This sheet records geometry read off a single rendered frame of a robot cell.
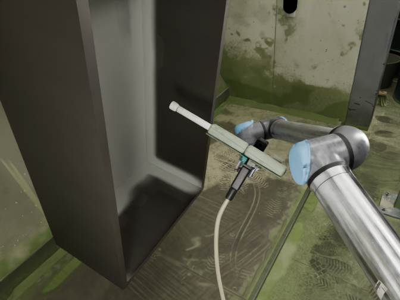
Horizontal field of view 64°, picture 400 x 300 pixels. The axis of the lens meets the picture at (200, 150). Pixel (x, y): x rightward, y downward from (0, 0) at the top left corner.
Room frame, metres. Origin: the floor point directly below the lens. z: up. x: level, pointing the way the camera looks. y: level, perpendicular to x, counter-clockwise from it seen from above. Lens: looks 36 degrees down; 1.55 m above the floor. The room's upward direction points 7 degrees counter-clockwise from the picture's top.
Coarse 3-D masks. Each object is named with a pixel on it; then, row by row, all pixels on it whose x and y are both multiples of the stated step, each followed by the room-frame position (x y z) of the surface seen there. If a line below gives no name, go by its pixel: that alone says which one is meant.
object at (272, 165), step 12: (180, 108) 1.07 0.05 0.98; (192, 120) 1.04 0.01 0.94; (204, 120) 1.03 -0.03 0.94; (216, 132) 0.97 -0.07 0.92; (228, 132) 0.97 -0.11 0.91; (228, 144) 0.94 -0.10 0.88; (240, 144) 0.92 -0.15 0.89; (252, 156) 0.89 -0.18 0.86; (264, 156) 0.88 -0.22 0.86; (276, 156) 0.88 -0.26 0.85; (240, 168) 0.89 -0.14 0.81; (252, 168) 0.87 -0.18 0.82; (264, 168) 0.86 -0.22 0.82; (276, 168) 0.84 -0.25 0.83; (240, 180) 0.86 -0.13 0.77; (228, 192) 0.86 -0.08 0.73
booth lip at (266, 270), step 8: (304, 200) 1.42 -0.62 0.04; (296, 208) 1.36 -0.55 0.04; (296, 216) 1.30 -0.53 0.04; (288, 224) 1.24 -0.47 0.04; (288, 232) 1.19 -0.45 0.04; (280, 240) 1.14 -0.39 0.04; (280, 248) 1.09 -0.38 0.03; (272, 256) 1.04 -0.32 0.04; (272, 264) 1.00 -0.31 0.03; (264, 272) 0.96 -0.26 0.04; (264, 280) 0.92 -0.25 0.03; (256, 288) 0.87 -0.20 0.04; (256, 296) 0.84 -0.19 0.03
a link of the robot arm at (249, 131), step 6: (252, 120) 1.23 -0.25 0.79; (240, 126) 1.20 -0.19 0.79; (246, 126) 1.19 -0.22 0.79; (252, 126) 1.20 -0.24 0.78; (258, 126) 1.20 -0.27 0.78; (240, 132) 1.18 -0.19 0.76; (246, 132) 1.18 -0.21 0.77; (252, 132) 1.18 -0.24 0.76; (258, 132) 1.18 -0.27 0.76; (240, 138) 1.17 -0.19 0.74; (246, 138) 1.16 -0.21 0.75; (252, 138) 1.16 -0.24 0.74; (252, 144) 1.14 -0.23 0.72
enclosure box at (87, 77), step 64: (0, 0) 0.69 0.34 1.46; (64, 0) 0.58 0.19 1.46; (128, 0) 1.22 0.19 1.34; (192, 0) 1.15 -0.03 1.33; (0, 64) 0.75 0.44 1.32; (64, 64) 0.62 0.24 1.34; (128, 64) 1.23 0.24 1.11; (192, 64) 1.17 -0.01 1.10; (64, 128) 0.66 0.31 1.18; (128, 128) 1.23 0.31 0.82; (192, 128) 1.19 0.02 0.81; (64, 192) 0.73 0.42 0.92; (128, 192) 1.15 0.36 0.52; (192, 192) 1.15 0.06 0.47; (128, 256) 0.82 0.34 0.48
